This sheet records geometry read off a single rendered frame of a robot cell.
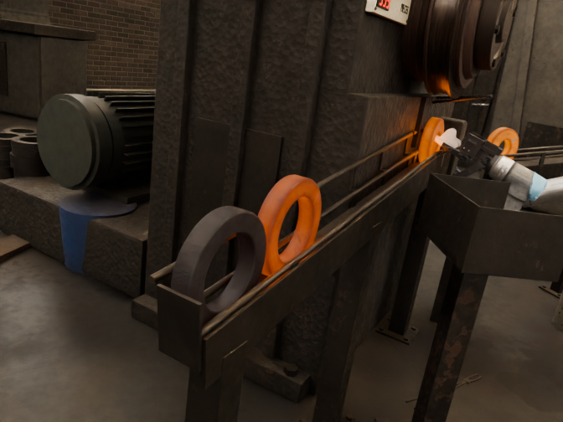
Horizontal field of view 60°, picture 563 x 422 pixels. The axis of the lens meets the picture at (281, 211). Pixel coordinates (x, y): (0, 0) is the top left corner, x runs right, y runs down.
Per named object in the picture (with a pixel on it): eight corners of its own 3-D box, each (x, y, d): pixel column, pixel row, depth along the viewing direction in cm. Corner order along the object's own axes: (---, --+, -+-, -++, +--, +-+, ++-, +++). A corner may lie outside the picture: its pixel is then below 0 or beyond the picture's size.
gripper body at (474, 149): (471, 130, 155) (505, 149, 151) (456, 153, 159) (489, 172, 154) (466, 131, 148) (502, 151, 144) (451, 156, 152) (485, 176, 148)
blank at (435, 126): (424, 120, 150) (435, 122, 148) (437, 113, 162) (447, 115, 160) (414, 168, 156) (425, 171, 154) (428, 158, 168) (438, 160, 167)
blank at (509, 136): (488, 172, 198) (494, 174, 195) (479, 141, 191) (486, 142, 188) (516, 150, 201) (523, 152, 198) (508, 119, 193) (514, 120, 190)
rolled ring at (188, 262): (272, 197, 74) (255, 192, 75) (191, 231, 59) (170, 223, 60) (261, 302, 80) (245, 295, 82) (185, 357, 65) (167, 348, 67)
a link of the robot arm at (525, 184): (531, 206, 143) (550, 182, 140) (497, 186, 147) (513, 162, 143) (533, 202, 150) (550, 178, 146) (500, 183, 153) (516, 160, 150)
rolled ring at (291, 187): (323, 239, 96) (308, 234, 97) (321, 158, 85) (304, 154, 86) (272, 302, 84) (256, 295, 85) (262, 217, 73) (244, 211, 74)
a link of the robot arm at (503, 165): (502, 180, 153) (498, 184, 146) (488, 172, 155) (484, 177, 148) (516, 160, 150) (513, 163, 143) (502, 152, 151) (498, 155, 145)
